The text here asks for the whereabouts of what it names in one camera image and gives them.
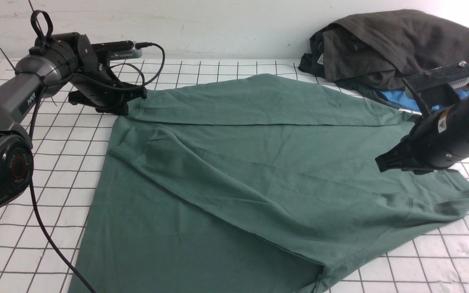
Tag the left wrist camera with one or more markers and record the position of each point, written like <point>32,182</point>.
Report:
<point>117,51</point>

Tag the white grid-pattern tablecloth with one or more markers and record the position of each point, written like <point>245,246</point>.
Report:
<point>69,150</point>

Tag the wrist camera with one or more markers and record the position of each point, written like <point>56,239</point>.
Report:
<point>437,87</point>
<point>117,51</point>

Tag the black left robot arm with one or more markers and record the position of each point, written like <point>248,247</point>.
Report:
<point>51,63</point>

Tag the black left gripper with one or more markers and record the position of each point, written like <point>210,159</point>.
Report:
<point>102,90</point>

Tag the dark grey-brown garment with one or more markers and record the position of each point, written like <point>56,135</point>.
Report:
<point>413,41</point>

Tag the green long-sleeve top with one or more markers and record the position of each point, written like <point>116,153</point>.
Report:
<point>258,185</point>

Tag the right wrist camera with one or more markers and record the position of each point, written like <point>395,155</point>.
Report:
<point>437,87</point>

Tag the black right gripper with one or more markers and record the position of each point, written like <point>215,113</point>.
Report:
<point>435,143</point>

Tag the dark green garment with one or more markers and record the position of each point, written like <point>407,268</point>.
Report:
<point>340,57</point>

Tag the blue garment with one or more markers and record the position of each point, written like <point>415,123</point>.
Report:
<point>399,98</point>

